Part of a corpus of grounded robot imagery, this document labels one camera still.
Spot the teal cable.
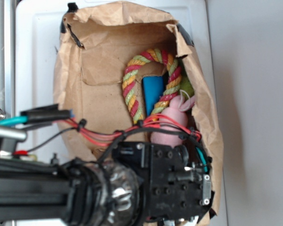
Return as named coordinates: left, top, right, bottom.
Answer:
left=0, top=116, right=29, bottom=127

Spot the brown paper bag tray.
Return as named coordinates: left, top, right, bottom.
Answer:
left=53, top=0, right=225, bottom=222

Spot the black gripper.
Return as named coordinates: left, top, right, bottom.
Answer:
left=112, top=142, right=214, bottom=223

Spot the pink plush toy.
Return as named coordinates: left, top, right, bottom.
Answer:
left=150, top=94, right=197, bottom=147

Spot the aluminium extrusion rail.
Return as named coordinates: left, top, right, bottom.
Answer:
left=0, top=0, right=17, bottom=121

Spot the blue rectangular block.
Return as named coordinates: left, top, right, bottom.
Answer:
left=142, top=76, right=164, bottom=116

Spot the red wire bundle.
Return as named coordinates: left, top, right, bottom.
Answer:
left=61, top=113, right=202, bottom=147

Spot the multicolour twisted rope toy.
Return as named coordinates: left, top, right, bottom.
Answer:
left=122, top=48, right=182, bottom=124

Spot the green felt ball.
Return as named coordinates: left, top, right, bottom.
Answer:
left=180, top=69, right=194, bottom=99

